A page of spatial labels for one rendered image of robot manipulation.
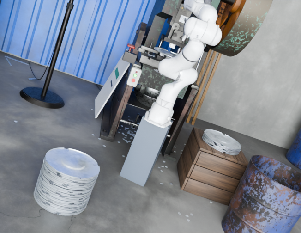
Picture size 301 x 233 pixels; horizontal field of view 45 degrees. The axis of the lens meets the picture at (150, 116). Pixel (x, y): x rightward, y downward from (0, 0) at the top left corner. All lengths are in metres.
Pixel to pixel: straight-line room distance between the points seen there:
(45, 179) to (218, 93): 2.96
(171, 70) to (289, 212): 1.06
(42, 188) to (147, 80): 1.29
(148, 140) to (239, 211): 0.70
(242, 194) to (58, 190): 1.09
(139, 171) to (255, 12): 1.35
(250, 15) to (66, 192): 1.72
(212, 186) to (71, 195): 1.12
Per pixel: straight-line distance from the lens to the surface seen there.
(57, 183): 1.88
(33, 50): 4.28
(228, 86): 4.49
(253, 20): 2.77
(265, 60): 4.56
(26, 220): 1.89
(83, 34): 4.17
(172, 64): 2.23
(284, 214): 2.27
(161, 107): 2.30
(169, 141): 2.98
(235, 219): 2.37
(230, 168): 2.63
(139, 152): 2.40
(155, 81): 2.86
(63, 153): 2.04
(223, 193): 2.71
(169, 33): 2.96
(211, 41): 2.12
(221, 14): 3.38
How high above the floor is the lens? 1.16
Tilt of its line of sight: 17 degrees down
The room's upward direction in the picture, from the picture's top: 22 degrees clockwise
